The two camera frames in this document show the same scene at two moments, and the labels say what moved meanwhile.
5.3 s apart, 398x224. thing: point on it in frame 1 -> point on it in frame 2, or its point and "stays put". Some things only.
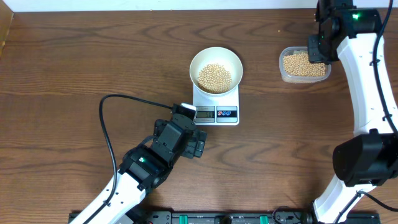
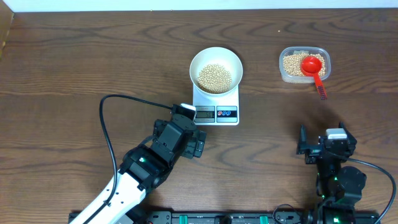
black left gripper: [194, 145] stays put
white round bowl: [216, 70] stays put
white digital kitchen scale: [221, 109] stays put
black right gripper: [313, 53] -> [313, 152]
